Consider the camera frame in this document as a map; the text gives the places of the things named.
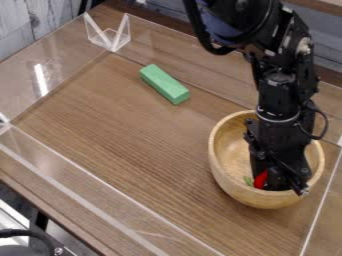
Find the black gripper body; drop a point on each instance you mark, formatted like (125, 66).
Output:
(282, 139)

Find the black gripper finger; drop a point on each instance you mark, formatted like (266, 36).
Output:
(258, 161)
(282, 180)

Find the red plush tomato toy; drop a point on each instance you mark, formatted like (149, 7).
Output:
(257, 182)

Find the wooden bowl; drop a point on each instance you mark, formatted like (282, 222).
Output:
(230, 165)

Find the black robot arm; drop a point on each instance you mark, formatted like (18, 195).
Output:
(273, 36)

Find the green rectangular block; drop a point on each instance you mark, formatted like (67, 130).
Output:
(169, 87)

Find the clear acrylic corner bracket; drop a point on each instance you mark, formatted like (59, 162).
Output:
(110, 39)

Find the black table leg bracket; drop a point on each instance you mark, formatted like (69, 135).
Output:
(38, 225)

